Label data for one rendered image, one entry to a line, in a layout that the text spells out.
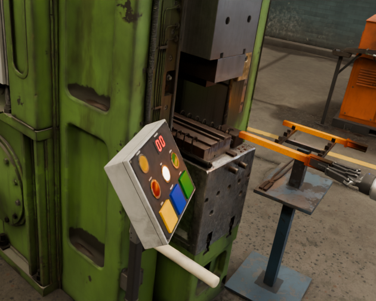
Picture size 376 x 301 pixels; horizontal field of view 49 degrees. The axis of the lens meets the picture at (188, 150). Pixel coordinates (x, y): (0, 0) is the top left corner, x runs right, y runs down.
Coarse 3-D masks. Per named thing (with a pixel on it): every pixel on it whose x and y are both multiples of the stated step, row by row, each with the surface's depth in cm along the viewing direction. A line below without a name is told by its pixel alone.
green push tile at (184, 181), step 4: (184, 172) 142; (180, 176) 140; (184, 176) 141; (188, 176) 144; (180, 180) 137; (184, 180) 140; (188, 180) 143; (180, 184) 138; (184, 184) 139; (188, 184) 142; (184, 188) 138; (188, 188) 141; (192, 188) 144; (184, 192) 139; (188, 192) 140; (188, 196) 139
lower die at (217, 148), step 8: (184, 120) 196; (192, 120) 199; (176, 128) 188; (184, 128) 189; (192, 128) 188; (208, 128) 192; (192, 136) 183; (200, 136) 184; (208, 136) 183; (224, 136) 184; (176, 144) 184; (184, 144) 180; (200, 144) 179; (208, 144) 178; (216, 144) 180; (224, 144) 186; (192, 152) 179; (200, 152) 176; (208, 152) 177; (216, 152) 183; (224, 152) 189; (208, 160) 180
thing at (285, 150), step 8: (240, 136) 174; (248, 136) 171; (256, 136) 171; (264, 144) 167; (272, 144) 165; (280, 152) 164; (288, 152) 161; (296, 152) 160; (304, 160) 158; (320, 160) 154; (328, 160) 154
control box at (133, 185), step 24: (144, 144) 123; (168, 144) 138; (120, 168) 113; (168, 168) 133; (120, 192) 116; (144, 192) 115; (168, 192) 128; (192, 192) 145; (144, 216) 117; (144, 240) 121; (168, 240) 120
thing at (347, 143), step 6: (288, 126) 220; (300, 126) 217; (306, 132) 216; (312, 132) 214; (318, 132) 212; (324, 138) 211; (330, 138) 209; (336, 138) 208; (342, 138) 209; (348, 138) 208; (342, 144) 207; (348, 144) 206; (354, 144) 204; (360, 144) 203; (360, 150) 203
